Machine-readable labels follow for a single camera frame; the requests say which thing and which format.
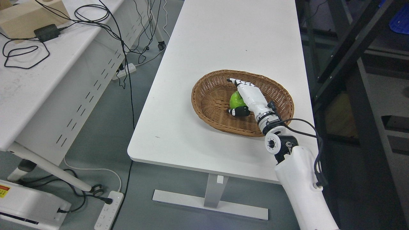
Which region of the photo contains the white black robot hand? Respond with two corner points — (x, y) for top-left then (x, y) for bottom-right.
(227, 78), (273, 122)

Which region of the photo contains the green apple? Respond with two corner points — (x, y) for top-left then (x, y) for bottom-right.
(229, 91), (246, 109)

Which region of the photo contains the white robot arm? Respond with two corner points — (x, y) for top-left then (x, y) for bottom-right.
(254, 101), (339, 230)

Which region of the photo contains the brown wicker basket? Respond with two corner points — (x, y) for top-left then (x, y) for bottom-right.
(191, 70), (295, 137)

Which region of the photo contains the white power strip far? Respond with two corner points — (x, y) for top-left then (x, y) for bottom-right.
(112, 63), (136, 81)

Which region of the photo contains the white power strip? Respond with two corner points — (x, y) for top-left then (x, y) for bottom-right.
(94, 191), (124, 230)
(112, 63), (136, 81)

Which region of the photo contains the white power strip near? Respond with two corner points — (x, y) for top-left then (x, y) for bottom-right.
(94, 191), (124, 230)

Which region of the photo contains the white folding side table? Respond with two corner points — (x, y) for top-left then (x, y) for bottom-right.
(0, 0), (166, 195)

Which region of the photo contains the black power adapter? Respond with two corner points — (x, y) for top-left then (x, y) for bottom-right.
(34, 24), (60, 42)

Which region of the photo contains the white machine base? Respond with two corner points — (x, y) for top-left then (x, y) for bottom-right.
(0, 180), (72, 230)

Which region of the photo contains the beige cardboard box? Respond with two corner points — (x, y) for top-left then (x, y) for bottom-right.
(0, 0), (68, 38)

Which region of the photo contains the white pedestal table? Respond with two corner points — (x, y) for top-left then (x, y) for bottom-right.
(127, 0), (314, 220)

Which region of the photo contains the black metal shelf frame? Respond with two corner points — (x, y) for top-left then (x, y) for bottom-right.
(295, 0), (408, 230)

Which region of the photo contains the long black floor cable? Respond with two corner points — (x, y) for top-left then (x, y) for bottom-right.
(35, 0), (163, 230)

